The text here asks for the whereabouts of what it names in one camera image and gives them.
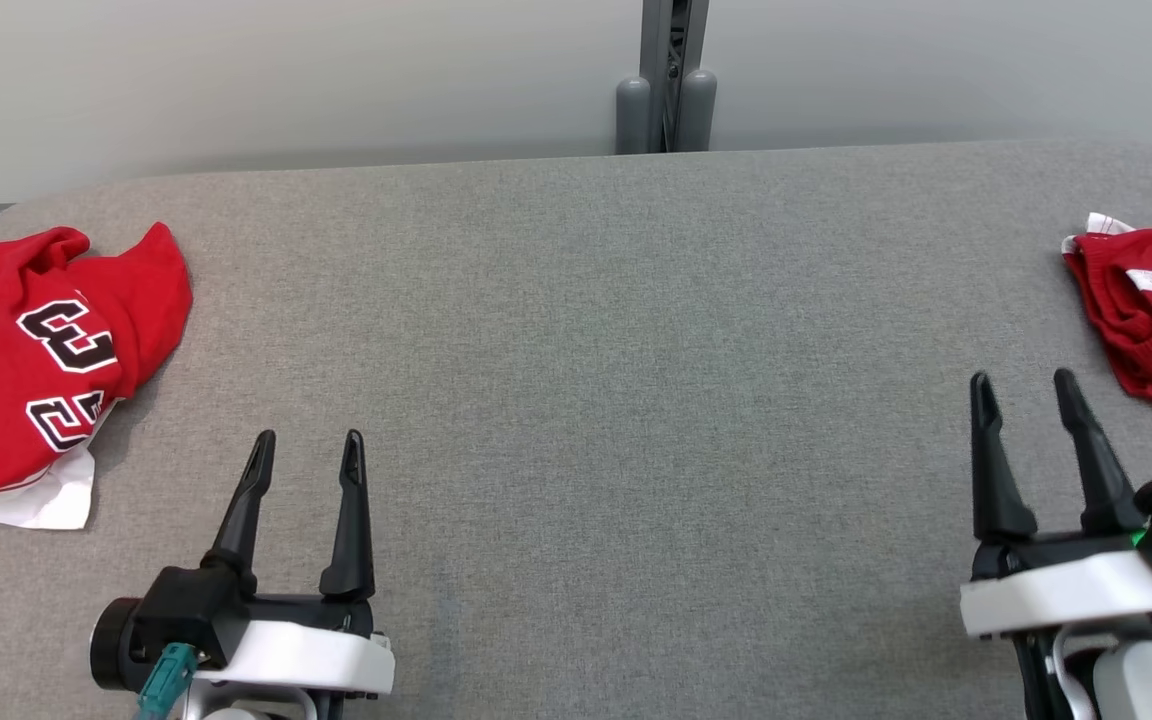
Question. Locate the grey cylinder post foot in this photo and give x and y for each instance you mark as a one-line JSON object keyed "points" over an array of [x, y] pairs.
{"points": [[698, 110], [633, 120]]}

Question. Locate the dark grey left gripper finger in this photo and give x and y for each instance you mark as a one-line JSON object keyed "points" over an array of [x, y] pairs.
{"points": [[241, 520], [351, 530]]}

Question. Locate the teal left camera connector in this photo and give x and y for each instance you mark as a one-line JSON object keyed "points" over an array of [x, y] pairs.
{"points": [[168, 680]]}

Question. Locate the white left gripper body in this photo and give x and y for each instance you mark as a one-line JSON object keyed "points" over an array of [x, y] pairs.
{"points": [[316, 650]]}

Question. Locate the grey metal partition post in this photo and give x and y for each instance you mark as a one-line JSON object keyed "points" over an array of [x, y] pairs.
{"points": [[654, 50]]}

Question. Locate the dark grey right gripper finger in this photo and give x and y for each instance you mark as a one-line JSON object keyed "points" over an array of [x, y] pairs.
{"points": [[996, 490], [1101, 480]]}

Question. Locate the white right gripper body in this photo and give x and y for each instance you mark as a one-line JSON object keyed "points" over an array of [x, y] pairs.
{"points": [[1056, 590]]}

